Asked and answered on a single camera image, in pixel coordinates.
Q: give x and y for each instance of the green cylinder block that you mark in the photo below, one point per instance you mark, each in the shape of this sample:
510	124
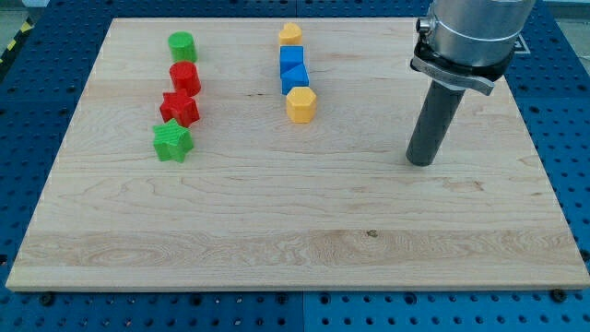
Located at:
182	47

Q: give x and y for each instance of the black bolt front left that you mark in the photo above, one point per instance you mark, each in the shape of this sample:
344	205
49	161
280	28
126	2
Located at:
46	299

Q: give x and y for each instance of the black bolt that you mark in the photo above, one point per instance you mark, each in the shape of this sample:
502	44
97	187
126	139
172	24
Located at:
558	295
46	299

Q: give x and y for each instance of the yellow heart block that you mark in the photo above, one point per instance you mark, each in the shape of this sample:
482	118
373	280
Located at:
291	34

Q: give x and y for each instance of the blue cube block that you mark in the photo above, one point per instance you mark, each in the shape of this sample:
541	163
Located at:
290	56

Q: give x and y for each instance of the blue triangle block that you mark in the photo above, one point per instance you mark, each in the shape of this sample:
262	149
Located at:
297	76

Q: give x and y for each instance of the light wooden board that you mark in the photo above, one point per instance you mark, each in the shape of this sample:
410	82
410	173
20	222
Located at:
263	204

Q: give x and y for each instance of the red star block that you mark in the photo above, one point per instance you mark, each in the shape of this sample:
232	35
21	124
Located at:
180	106

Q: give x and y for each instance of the yellow hexagon block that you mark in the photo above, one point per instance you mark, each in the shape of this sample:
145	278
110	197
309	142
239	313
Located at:
301	105

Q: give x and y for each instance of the green star block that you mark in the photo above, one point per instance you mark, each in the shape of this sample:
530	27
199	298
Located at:
172	141

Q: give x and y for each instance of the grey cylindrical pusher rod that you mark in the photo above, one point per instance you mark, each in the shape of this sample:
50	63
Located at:
436	114

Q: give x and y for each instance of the red cylinder block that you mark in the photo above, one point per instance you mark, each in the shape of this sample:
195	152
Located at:
184	75

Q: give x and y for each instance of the black bolt front right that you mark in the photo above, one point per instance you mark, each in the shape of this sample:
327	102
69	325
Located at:
558	295

